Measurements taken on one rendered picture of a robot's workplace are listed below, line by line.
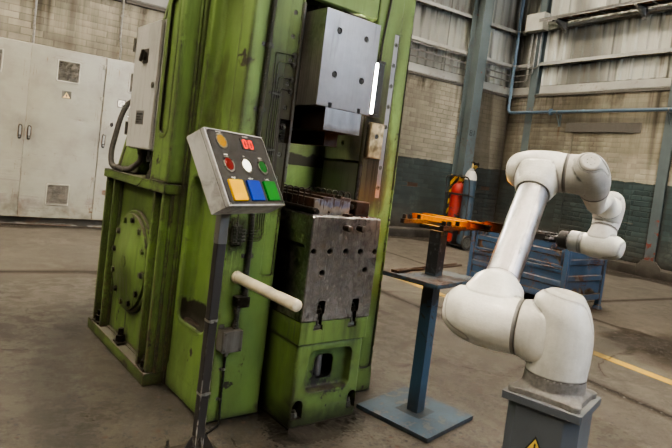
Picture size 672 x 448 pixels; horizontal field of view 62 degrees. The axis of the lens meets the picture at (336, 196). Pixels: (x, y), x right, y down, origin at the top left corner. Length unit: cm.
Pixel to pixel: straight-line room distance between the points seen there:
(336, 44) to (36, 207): 554
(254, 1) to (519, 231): 136
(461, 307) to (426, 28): 941
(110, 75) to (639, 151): 798
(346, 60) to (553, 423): 158
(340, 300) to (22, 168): 544
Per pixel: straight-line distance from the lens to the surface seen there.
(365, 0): 272
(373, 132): 268
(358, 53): 247
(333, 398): 263
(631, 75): 1075
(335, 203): 241
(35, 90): 736
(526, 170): 195
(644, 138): 1024
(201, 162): 187
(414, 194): 1040
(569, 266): 578
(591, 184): 196
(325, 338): 247
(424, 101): 1045
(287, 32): 243
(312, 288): 235
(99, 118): 744
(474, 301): 160
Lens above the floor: 112
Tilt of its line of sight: 3 degrees down
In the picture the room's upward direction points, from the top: 7 degrees clockwise
